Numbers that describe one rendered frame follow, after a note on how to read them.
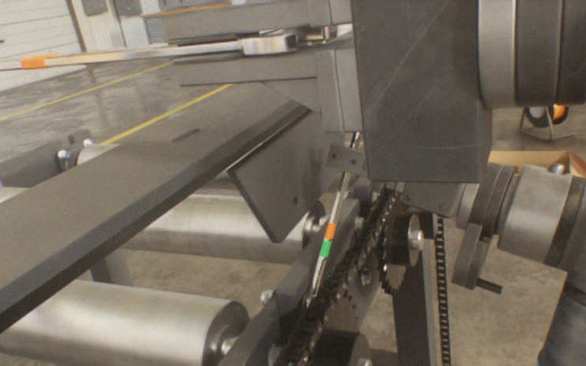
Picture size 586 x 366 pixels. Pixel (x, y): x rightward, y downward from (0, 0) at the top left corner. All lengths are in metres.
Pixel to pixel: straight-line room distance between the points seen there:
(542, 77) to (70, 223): 0.22
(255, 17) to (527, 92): 0.12
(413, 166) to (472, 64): 0.05
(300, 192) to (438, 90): 0.43
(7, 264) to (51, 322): 0.52
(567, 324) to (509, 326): 1.52
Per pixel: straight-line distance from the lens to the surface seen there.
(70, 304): 0.76
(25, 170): 1.50
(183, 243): 0.96
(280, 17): 0.25
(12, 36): 11.80
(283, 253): 0.86
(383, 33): 0.22
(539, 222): 0.52
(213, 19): 0.27
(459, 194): 0.51
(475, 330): 2.05
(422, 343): 1.30
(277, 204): 0.58
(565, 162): 3.00
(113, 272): 1.70
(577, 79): 0.21
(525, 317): 2.13
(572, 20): 0.20
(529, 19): 0.20
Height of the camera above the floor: 1.26
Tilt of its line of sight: 22 degrees down
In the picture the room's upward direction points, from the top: 9 degrees counter-clockwise
